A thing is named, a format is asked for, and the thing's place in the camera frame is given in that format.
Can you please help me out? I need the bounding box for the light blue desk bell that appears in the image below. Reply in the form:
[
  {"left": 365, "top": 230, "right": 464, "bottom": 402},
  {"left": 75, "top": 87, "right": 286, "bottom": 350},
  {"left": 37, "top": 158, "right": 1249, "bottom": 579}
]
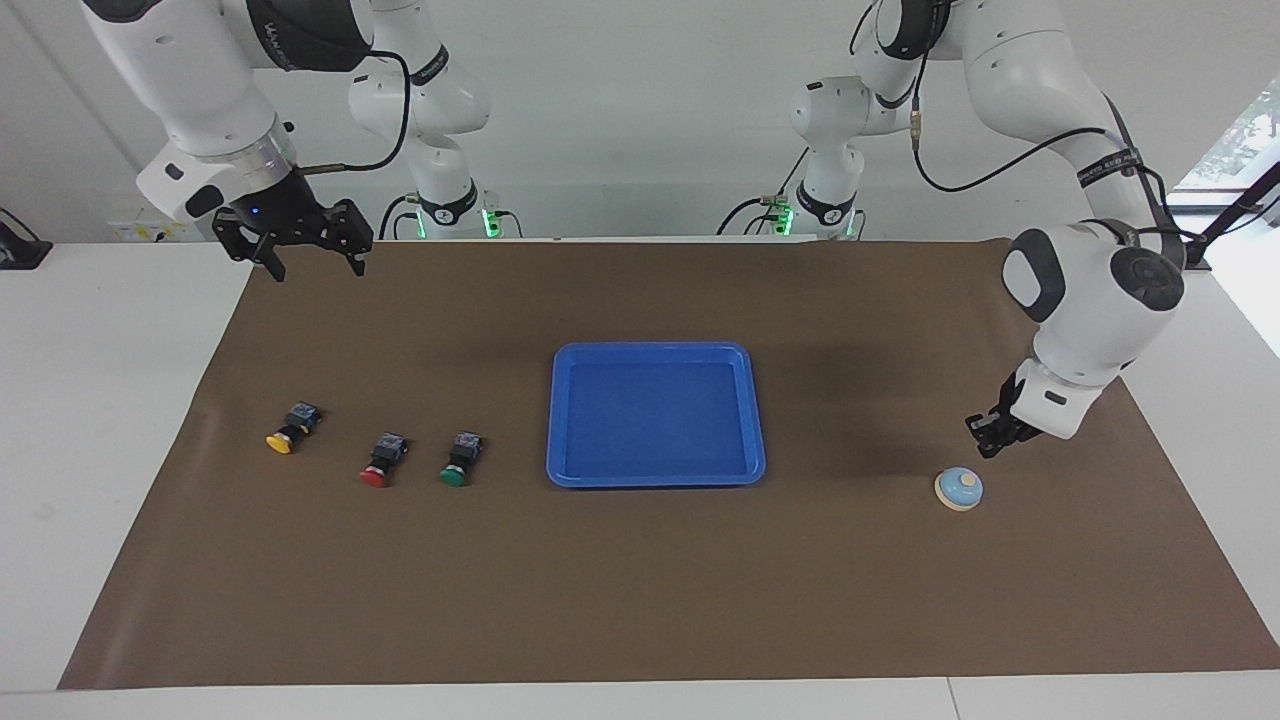
[{"left": 933, "top": 466, "right": 985, "bottom": 512}]

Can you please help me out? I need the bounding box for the brown table mat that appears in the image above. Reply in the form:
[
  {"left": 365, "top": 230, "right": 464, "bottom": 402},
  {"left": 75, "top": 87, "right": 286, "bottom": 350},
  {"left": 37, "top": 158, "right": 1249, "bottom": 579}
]
[{"left": 57, "top": 238, "right": 1280, "bottom": 691}]

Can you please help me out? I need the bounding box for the black base cable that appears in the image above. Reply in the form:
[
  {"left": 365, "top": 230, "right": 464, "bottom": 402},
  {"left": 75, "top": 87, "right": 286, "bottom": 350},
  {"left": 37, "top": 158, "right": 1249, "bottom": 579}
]
[
  {"left": 716, "top": 150, "right": 809, "bottom": 237},
  {"left": 377, "top": 193, "right": 421, "bottom": 242}
]

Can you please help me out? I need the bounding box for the white wall socket box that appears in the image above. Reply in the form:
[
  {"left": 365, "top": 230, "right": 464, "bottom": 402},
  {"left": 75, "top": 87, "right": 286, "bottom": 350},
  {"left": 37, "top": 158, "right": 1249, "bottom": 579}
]
[{"left": 108, "top": 205, "right": 206, "bottom": 243}]

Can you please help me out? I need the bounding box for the black desk mount base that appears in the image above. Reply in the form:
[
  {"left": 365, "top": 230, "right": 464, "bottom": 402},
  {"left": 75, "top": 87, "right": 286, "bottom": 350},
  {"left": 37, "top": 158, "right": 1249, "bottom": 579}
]
[{"left": 0, "top": 208, "right": 53, "bottom": 271}]

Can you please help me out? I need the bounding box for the green push button switch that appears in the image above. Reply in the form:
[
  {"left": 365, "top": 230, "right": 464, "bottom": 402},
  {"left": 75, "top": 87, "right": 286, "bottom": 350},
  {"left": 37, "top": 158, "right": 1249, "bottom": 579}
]
[{"left": 439, "top": 431, "right": 485, "bottom": 488}]

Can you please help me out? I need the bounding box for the black left base cable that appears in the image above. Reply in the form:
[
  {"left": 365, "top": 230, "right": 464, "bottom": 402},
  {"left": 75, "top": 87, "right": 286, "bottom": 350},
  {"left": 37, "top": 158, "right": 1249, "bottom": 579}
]
[{"left": 716, "top": 150, "right": 809, "bottom": 237}]

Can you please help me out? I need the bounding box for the red push button switch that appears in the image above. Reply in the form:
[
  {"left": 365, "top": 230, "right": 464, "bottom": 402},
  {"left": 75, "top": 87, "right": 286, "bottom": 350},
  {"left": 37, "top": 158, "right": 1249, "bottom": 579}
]
[{"left": 359, "top": 432, "right": 412, "bottom": 489}]

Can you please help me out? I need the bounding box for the black right base cable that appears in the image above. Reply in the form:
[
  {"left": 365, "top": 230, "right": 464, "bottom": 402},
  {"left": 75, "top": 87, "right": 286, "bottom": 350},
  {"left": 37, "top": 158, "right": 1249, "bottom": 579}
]
[{"left": 377, "top": 193, "right": 421, "bottom": 242}]

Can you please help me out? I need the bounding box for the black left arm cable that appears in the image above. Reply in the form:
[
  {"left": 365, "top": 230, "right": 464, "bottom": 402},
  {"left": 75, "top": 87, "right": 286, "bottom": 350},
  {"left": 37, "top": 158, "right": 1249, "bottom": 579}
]
[{"left": 850, "top": 0, "right": 1201, "bottom": 246}]

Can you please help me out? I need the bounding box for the window with green foliage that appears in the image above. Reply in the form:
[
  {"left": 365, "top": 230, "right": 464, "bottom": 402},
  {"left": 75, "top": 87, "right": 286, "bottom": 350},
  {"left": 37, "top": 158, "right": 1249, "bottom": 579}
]
[{"left": 1172, "top": 80, "right": 1280, "bottom": 196}]

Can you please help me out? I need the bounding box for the blue plastic tray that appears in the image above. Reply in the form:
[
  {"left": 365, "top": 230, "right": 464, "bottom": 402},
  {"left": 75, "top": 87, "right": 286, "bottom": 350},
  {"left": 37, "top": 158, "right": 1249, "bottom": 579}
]
[{"left": 545, "top": 341, "right": 768, "bottom": 490}]

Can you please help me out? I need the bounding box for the black clamp stand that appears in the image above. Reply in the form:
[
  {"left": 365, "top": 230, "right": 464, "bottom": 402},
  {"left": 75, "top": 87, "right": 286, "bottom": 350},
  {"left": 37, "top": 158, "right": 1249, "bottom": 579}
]
[{"left": 1163, "top": 160, "right": 1280, "bottom": 273}]

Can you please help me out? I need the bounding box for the yellow push button switch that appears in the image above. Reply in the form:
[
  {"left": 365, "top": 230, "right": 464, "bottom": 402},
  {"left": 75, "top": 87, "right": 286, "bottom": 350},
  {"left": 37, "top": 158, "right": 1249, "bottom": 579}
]
[{"left": 265, "top": 402, "right": 322, "bottom": 456}]

